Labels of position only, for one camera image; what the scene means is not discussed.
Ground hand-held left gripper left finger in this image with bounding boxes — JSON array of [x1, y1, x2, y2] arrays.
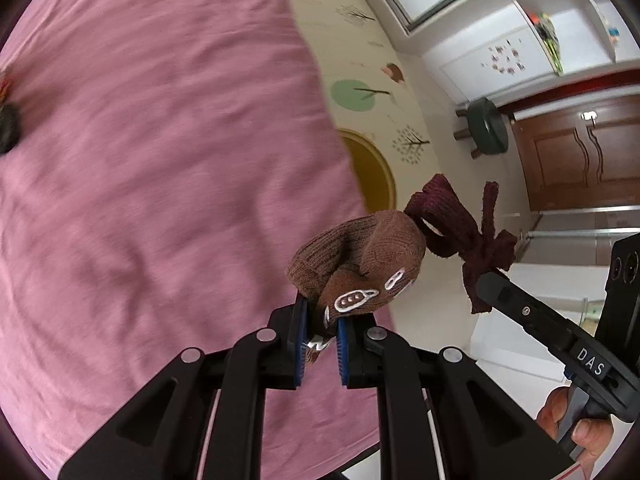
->
[[57, 292, 311, 480]]

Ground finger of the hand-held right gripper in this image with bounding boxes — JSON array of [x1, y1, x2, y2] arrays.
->
[[475, 269, 581, 361]]

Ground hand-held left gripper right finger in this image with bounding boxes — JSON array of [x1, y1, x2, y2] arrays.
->
[[336, 316, 576, 480]]

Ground brown knit sock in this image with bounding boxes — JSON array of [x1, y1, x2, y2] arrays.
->
[[285, 174, 518, 341]]

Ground person's right hand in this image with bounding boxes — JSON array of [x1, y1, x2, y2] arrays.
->
[[536, 387, 615, 456]]

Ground brown wooden door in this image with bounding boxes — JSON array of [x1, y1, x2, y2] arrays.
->
[[510, 94, 640, 213]]

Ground green round stool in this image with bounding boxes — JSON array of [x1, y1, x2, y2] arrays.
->
[[454, 97, 511, 161]]

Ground bed with pink sheet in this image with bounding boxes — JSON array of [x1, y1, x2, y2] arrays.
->
[[0, 0, 386, 471]]

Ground white cabinet with stickers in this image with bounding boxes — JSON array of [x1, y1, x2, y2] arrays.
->
[[422, 0, 640, 111]]

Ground colourful toy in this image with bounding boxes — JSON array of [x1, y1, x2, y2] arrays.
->
[[525, 10, 566, 76]]

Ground tree-print floor mat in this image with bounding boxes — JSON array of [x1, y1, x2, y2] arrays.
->
[[275, 0, 441, 211]]

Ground black cloth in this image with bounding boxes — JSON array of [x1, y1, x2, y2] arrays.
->
[[0, 102, 23, 153]]

